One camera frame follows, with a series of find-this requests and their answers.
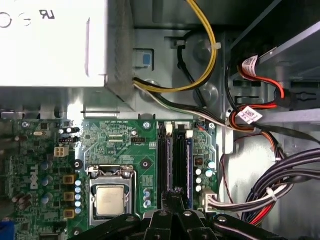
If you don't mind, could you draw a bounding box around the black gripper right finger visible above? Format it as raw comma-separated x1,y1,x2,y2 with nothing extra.
176,193,283,240

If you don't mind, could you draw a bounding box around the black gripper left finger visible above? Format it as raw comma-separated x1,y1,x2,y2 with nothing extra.
67,191,177,240

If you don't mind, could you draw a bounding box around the black RAM slot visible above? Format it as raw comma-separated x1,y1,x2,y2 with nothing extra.
157,121,167,211
173,122,188,193
164,122,174,195
186,129,195,210

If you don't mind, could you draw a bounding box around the black CPU socket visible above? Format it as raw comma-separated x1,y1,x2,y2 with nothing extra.
86,164,138,227

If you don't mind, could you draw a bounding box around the silver CPU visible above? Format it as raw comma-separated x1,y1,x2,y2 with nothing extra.
96,186,126,216

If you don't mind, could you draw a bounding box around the green motherboard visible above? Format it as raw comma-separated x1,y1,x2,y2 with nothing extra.
0,118,219,240

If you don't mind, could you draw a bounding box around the white four pin socket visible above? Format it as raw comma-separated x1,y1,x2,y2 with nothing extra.
53,145,70,159

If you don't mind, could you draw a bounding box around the blue video port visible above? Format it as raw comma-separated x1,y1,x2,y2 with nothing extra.
0,216,15,240

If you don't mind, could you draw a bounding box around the blue release tab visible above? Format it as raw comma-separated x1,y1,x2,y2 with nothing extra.
141,54,153,67

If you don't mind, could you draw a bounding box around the black PC case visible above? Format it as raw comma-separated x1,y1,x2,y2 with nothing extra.
0,0,320,240

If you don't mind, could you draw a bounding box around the metal drive cage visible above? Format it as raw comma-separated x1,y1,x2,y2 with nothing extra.
228,0,320,126

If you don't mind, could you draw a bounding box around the gray power supply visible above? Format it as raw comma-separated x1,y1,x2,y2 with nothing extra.
0,0,138,113

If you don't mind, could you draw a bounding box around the white wire connector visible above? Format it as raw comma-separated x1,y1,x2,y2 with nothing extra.
202,187,219,214

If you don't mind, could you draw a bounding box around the pale wire bundle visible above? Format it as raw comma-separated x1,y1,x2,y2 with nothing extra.
208,183,295,213

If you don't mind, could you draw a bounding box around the white and black wire bundle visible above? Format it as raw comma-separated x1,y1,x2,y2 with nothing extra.
133,83,237,131

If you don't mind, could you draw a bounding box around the orange wire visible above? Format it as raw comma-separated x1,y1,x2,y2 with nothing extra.
232,123,282,161

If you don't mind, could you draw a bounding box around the red black labelled wire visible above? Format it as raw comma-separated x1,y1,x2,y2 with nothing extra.
224,55,286,132

